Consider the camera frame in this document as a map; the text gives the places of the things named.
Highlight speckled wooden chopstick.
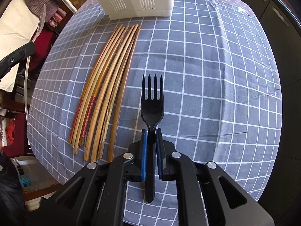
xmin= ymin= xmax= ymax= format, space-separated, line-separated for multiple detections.
xmin=97 ymin=24 xmax=138 ymax=159

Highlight pale bamboo chopstick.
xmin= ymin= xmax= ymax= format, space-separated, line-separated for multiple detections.
xmin=90 ymin=25 xmax=138 ymax=162

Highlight black plastic fork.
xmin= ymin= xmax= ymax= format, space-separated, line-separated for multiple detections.
xmin=141 ymin=75 xmax=164 ymax=203

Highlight dark brown wooden chopstick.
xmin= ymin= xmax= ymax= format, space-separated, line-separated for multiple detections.
xmin=108 ymin=25 xmax=141 ymax=162

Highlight red-patterned wooden chopstick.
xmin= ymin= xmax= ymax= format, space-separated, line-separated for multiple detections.
xmin=78 ymin=25 xmax=130 ymax=147

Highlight light bamboo chopstick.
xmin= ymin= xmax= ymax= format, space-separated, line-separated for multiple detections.
xmin=84 ymin=24 xmax=139 ymax=162

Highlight red-ended wooden chopstick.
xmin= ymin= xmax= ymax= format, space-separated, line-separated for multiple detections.
xmin=68 ymin=25 xmax=123 ymax=148

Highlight plain wooden chopstick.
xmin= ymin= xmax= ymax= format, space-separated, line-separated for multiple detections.
xmin=71 ymin=25 xmax=127 ymax=155

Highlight red wooden chair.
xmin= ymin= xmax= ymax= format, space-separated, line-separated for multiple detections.
xmin=29 ymin=27 xmax=57 ymax=73

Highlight red checked apron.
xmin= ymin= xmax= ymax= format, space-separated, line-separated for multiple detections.
xmin=24 ymin=0 xmax=67 ymax=29

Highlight grey checked tablecloth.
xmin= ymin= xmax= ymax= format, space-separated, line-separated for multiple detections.
xmin=27 ymin=0 xmax=283 ymax=226

